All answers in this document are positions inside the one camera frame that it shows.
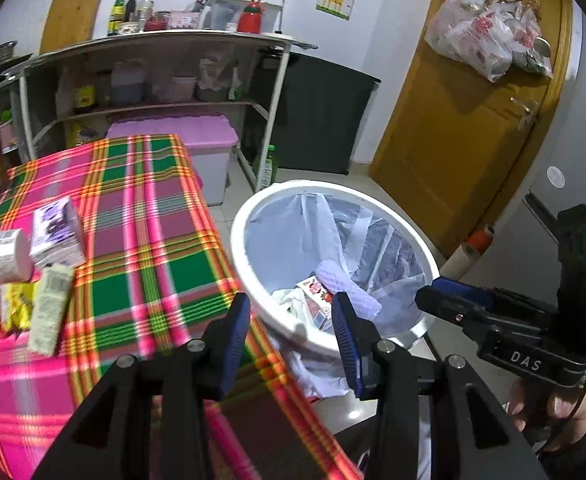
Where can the person's right forearm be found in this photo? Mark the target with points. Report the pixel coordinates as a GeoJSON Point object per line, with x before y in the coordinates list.
{"type": "Point", "coordinates": [583, 455]}

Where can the blue liquid jug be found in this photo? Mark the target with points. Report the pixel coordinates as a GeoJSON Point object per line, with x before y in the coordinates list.
{"type": "Point", "coordinates": [128, 85]}

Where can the white plastic jug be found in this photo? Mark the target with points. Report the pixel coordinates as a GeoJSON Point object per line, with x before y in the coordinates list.
{"type": "Point", "coordinates": [65, 92]}

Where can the white shelf unit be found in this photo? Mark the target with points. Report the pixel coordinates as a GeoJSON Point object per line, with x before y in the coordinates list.
{"type": "Point", "coordinates": [163, 40]}

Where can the yellow snack wrapper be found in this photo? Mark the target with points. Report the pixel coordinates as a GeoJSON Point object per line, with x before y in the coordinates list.
{"type": "Point", "coordinates": [18, 305]}

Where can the yellow label soy bottle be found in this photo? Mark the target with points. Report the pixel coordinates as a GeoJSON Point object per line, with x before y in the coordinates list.
{"type": "Point", "coordinates": [84, 95]}

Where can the white tissue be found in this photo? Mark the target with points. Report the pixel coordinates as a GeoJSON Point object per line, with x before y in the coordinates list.
{"type": "Point", "coordinates": [290, 302]}

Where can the black cabinet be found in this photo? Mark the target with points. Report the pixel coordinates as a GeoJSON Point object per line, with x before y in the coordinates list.
{"type": "Point", "coordinates": [318, 120]}

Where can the white round trash bin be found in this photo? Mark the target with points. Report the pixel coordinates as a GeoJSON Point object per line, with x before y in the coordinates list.
{"type": "Point", "coordinates": [238, 245]}

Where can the storage box with pink lid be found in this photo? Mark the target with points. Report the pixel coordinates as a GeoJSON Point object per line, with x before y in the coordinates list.
{"type": "Point", "coordinates": [183, 135]}

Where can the white yogurt bottle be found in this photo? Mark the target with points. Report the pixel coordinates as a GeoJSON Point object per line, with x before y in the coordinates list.
{"type": "Point", "coordinates": [0, 255]}

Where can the purple milk carton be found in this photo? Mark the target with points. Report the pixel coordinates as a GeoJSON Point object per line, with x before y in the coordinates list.
{"type": "Point", "coordinates": [55, 232]}

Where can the crumpled plastic bag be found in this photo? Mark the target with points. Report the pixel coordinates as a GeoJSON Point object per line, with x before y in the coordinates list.
{"type": "Point", "coordinates": [215, 77]}

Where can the red jar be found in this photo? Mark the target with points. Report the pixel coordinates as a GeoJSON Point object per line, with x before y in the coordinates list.
{"type": "Point", "coordinates": [155, 22]}

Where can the yellow food bag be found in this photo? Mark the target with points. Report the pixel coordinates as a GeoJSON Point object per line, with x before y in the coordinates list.
{"type": "Point", "coordinates": [80, 136]}

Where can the small patterned bowl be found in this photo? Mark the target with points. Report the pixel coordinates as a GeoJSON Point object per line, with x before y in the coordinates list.
{"type": "Point", "coordinates": [129, 28]}

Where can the hanging plastic bags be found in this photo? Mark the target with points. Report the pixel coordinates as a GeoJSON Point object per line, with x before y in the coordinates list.
{"type": "Point", "coordinates": [478, 35]}

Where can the red milk carton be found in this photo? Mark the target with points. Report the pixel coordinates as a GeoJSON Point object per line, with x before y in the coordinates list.
{"type": "Point", "coordinates": [313, 291]}

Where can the white blue foam sleeve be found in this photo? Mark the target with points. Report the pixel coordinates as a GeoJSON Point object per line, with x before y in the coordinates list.
{"type": "Point", "coordinates": [343, 280]}

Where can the pale green packet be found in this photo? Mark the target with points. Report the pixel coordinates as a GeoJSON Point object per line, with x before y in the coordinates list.
{"type": "Point", "coordinates": [50, 310]}

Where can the green drink bottle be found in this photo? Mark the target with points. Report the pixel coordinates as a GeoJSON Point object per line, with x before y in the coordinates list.
{"type": "Point", "coordinates": [268, 170]}

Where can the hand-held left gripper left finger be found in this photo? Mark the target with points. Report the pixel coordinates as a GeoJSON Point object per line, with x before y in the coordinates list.
{"type": "Point", "coordinates": [233, 340]}

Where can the clear plastic container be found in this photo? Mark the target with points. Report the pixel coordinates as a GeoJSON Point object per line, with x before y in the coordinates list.
{"type": "Point", "coordinates": [223, 15]}

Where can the orange white spray can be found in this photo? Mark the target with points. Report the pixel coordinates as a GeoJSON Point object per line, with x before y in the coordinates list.
{"type": "Point", "coordinates": [465, 255]}

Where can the person's right hand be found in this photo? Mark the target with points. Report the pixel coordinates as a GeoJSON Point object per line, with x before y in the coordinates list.
{"type": "Point", "coordinates": [558, 405]}

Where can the pink plastic bowl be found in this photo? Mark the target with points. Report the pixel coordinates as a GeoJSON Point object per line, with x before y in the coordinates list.
{"type": "Point", "coordinates": [173, 90]}

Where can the pink green plaid tablecloth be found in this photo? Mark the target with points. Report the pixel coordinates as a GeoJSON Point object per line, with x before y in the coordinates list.
{"type": "Point", "coordinates": [138, 240]}

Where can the white round wall cap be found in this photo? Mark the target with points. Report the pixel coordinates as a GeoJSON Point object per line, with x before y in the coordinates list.
{"type": "Point", "coordinates": [556, 177]}

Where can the clear glass bottle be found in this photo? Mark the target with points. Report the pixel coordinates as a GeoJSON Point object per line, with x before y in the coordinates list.
{"type": "Point", "coordinates": [146, 10]}

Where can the wooden cutting board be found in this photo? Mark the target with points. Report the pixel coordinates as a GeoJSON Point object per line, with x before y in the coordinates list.
{"type": "Point", "coordinates": [75, 10]}

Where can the pink utensil basket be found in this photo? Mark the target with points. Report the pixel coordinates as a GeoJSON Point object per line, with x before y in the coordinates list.
{"type": "Point", "coordinates": [183, 21]}

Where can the dark sauce bottle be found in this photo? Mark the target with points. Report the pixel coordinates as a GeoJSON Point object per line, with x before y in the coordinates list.
{"type": "Point", "coordinates": [131, 7]}

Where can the yellow wooden door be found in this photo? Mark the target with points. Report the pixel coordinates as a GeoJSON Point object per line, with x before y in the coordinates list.
{"type": "Point", "coordinates": [453, 150]}

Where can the translucent plastic bin liner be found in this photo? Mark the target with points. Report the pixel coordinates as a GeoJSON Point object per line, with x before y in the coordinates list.
{"type": "Point", "coordinates": [293, 220]}

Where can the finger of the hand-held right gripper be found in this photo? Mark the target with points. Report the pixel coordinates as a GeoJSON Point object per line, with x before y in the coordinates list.
{"type": "Point", "coordinates": [443, 305]}
{"type": "Point", "coordinates": [458, 287]}

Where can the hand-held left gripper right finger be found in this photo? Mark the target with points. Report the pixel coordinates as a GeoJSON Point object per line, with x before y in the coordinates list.
{"type": "Point", "coordinates": [345, 340]}

